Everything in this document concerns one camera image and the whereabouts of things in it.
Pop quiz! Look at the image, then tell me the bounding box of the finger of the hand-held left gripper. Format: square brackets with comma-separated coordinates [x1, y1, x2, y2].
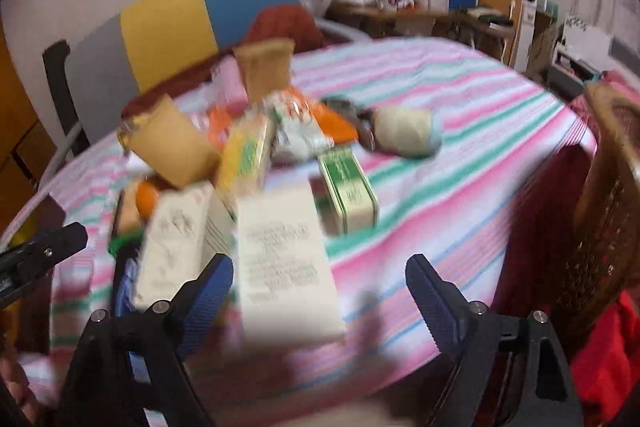
[0, 222, 89, 269]

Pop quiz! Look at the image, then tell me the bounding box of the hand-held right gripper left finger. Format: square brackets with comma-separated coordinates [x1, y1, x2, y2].
[55, 253, 236, 427]

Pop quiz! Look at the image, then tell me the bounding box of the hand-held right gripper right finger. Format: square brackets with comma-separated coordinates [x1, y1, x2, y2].
[405, 253, 585, 427]

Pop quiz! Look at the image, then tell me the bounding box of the orange white snack packet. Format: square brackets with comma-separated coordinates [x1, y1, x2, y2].
[265, 91, 360, 162]

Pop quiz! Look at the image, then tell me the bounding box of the white patterned box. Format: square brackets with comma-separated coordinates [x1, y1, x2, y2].
[132, 181, 236, 313]

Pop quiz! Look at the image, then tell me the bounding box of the large white printed box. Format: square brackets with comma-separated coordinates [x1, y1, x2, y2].
[234, 187, 348, 342]

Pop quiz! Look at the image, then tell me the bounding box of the orange fruit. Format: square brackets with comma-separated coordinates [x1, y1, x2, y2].
[135, 181, 161, 215]

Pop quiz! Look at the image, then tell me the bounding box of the yellow green snack packet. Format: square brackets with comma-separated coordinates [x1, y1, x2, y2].
[216, 114, 276, 202]

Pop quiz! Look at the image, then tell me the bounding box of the green white box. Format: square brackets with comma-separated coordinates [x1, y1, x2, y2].
[317, 146, 380, 235]

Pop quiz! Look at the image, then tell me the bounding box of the pink green striped tablecloth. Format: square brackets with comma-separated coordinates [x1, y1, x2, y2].
[0, 38, 598, 427]

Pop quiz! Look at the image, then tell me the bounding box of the cream sock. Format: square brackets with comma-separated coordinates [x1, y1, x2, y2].
[372, 107, 443, 158]

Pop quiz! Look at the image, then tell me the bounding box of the red cloth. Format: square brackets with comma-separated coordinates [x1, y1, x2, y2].
[570, 292, 640, 427]

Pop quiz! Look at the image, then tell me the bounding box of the pink hair roller with clip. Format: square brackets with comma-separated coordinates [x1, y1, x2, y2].
[207, 57, 248, 108]

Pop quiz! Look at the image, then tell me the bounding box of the wicker basket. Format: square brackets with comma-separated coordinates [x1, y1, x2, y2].
[550, 82, 640, 348]

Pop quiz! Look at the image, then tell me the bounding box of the grey yellow blue chair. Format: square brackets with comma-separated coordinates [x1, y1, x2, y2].
[30, 0, 371, 188]

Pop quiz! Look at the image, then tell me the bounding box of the red-brown padded jacket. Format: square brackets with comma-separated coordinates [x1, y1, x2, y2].
[120, 6, 326, 118]

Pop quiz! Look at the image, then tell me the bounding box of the light wooden side cabinet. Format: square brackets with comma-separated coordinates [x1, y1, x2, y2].
[477, 0, 561, 72]

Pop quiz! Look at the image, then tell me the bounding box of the wooden desk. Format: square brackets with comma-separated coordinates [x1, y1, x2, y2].
[325, 0, 516, 52]

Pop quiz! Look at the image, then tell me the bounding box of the white storage box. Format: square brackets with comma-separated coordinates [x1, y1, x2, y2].
[555, 24, 613, 78]

